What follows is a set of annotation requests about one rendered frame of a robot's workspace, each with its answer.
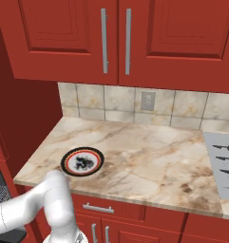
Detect silver drawer handle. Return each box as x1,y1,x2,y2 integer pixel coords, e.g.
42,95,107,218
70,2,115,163
82,202,115,215

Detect grey wall socket plate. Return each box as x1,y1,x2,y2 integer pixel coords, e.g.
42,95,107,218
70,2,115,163
141,90,157,112

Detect red tall cabinet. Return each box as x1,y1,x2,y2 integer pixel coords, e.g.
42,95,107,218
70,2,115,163
0,0,64,243

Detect red wall cupboard door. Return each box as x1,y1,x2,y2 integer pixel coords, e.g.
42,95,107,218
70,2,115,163
0,0,120,86
118,0,229,95

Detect silver base cupboard handle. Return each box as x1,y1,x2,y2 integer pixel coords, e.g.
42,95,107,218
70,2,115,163
90,223,98,243
104,225,111,243

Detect silver bar cupboard handle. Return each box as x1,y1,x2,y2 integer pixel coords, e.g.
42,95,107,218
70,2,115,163
100,8,109,75
124,8,132,76

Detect black rimmed patterned plate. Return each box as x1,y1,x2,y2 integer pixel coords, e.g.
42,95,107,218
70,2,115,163
60,146,105,178

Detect red drawer front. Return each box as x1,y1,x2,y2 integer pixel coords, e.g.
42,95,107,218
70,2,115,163
70,193,187,234
181,213,229,243

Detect black oven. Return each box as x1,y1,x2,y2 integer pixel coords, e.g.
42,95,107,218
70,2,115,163
0,160,28,243

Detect grey hob with black grates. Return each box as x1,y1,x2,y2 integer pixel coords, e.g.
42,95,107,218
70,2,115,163
202,131,229,202

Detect red base cupboard door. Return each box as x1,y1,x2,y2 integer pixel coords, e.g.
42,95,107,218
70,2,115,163
101,217,182,243
73,213,103,243

